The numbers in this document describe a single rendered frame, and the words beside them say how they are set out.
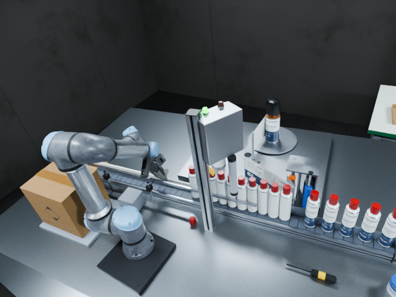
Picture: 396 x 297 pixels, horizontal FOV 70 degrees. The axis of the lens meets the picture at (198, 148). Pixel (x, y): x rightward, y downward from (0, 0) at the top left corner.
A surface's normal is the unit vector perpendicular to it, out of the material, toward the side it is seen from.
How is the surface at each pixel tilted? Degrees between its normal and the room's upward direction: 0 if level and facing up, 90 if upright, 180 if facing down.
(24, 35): 90
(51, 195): 0
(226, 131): 90
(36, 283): 0
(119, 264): 1
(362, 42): 90
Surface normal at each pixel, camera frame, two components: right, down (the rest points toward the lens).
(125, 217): -0.01, -0.79
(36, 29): 0.84, 0.23
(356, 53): -0.53, 0.56
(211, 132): 0.50, 0.47
